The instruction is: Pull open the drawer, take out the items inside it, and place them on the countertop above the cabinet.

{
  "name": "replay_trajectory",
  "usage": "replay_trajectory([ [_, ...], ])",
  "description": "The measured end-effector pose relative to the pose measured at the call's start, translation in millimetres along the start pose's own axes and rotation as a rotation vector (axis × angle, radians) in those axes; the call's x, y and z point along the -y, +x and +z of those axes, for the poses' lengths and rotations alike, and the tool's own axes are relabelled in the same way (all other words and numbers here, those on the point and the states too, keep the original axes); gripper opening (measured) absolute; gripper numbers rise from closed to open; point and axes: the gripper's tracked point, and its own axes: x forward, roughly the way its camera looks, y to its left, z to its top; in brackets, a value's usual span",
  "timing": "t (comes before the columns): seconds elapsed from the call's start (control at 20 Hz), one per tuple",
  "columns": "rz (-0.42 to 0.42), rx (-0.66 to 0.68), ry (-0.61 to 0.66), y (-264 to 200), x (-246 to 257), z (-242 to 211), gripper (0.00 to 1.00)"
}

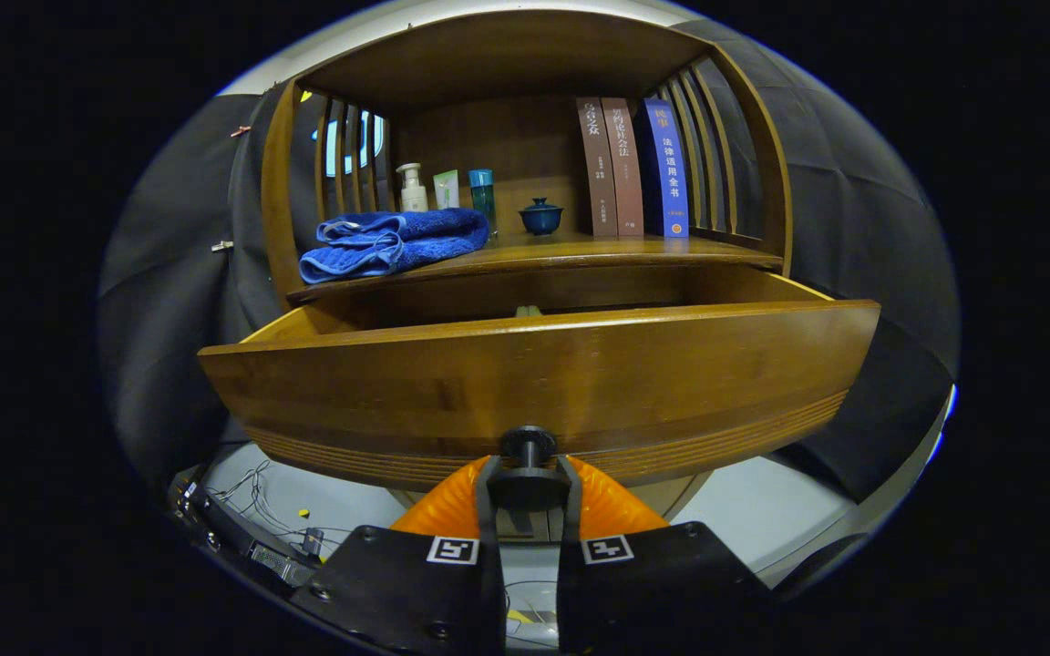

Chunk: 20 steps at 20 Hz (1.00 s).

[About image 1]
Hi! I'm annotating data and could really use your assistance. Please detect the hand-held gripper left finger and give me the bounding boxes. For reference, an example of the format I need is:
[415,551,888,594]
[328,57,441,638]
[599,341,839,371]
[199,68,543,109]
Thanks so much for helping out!
[293,456,506,656]

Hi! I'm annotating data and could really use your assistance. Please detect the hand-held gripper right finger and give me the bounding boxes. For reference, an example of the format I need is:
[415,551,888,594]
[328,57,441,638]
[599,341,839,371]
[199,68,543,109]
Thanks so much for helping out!
[557,456,777,656]

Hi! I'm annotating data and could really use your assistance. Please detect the wooden drawer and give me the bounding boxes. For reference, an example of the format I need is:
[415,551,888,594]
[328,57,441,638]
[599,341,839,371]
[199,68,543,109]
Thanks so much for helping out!
[199,262,881,511]

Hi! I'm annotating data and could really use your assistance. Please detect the wooden countertop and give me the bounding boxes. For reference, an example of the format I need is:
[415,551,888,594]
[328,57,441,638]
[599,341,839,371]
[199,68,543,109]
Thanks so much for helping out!
[286,230,783,306]

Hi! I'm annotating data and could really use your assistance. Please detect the wooden cabinet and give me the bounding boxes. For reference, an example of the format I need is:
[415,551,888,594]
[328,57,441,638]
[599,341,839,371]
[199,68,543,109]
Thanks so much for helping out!
[261,9,795,543]

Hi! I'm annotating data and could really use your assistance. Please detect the black electronic device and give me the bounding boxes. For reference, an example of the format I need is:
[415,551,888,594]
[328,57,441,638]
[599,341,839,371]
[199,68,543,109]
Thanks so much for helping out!
[170,474,325,593]

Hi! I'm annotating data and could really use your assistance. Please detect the blue folded towel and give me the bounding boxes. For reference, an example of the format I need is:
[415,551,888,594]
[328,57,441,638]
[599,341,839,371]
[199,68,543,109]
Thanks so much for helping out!
[299,208,490,284]

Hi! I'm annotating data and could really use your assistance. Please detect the dark blue lidded teacup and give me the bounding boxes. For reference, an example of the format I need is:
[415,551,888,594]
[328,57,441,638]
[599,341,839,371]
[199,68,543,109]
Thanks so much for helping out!
[519,198,565,237]

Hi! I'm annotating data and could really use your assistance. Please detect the teal bottle with blue cap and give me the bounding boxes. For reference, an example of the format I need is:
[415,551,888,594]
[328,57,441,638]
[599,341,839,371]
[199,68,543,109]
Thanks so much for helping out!
[468,169,497,233]

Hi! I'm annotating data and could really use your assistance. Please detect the white pump bottle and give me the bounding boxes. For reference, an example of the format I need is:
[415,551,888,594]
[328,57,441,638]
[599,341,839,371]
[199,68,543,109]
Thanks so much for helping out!
[396,163,429,213]

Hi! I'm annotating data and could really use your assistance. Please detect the reddish brown book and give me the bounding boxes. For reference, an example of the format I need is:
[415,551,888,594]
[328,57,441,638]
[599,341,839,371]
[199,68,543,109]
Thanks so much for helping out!
[601,97,645,239]

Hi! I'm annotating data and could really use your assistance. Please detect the dark brown book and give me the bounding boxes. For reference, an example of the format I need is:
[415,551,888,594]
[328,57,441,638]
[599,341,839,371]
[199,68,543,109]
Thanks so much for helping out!
[576,97,619,239]

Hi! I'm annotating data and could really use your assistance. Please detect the blue book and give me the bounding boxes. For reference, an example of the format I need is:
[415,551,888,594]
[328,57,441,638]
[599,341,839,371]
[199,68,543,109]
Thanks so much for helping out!
[639,98,690,240]

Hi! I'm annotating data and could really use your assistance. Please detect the thin white cables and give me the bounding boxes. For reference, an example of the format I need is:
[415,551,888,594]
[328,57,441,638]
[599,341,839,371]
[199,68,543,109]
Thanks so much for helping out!
[211,460,353,548]

